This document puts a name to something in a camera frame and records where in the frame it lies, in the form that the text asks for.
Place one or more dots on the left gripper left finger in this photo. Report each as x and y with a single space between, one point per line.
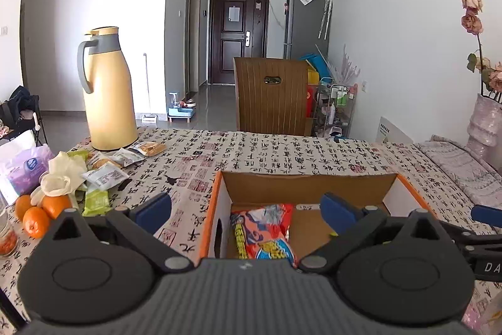
152 214

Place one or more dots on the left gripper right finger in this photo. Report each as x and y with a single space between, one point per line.
338 214

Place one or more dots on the red orange chip bag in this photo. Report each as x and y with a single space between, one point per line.
263 233

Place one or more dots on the small green snack packet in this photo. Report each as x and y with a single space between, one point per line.
96 203

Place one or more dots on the white barcode snack packet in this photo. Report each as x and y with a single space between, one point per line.
105 177

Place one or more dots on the folded pink grey cloth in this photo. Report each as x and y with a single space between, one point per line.
479 181

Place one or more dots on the red cardboard pumpkin box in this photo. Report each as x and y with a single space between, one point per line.
233 192

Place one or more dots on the cream artificial flower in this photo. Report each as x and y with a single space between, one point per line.
63 178

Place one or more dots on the rear orange mandarin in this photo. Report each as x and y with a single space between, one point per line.
54 206

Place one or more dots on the orange mandarin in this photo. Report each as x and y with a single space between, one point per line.
36 222
22 204
54 206

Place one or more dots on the front orange mandarin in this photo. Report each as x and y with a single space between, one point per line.
36 222

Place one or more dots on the pink textured flower vase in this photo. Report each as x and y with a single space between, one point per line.
484 126

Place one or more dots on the purple tissue pack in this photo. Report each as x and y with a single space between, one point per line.
22 164

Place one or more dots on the brown wooden chair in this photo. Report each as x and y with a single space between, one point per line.
271 95

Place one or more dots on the drinking glass with goji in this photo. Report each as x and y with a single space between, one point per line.
8 237

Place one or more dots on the yellow thermos jug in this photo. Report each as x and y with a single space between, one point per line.
107 90

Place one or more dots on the dried pink rose bouquet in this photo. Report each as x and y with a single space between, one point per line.
489 72

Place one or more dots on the grey refrigerator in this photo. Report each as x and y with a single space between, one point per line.
306 28

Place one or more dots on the dark brown entrance door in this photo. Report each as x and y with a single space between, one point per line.
237 29

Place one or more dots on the metal wire storage cart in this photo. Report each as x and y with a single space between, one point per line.
334 107

